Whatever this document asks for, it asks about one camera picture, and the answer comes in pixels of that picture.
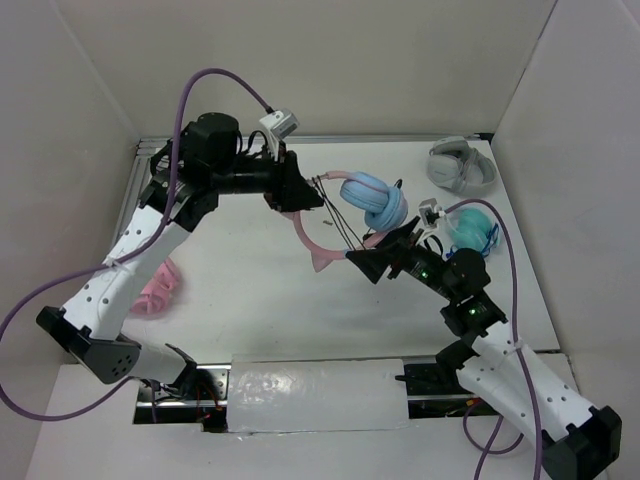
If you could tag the grey white headphones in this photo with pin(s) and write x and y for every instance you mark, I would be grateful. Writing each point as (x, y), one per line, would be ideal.
(454, 165)

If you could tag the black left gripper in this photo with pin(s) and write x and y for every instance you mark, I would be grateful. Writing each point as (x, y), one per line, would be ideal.
(288, 191)

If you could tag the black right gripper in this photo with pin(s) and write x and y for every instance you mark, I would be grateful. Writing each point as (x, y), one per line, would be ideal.
(396, 250)

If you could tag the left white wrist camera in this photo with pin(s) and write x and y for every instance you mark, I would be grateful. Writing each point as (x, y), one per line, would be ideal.
(277, 126)

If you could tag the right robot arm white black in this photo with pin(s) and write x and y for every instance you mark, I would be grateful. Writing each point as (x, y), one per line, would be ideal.
(572, 437)

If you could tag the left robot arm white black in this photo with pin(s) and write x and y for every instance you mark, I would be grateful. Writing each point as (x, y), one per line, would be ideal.
(205, 161)

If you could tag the white taped front panel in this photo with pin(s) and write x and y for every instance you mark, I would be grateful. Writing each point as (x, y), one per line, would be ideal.
(316, 396)

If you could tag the blue pink cat-ear headphones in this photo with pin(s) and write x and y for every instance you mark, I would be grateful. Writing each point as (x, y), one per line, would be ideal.
(385, 209)

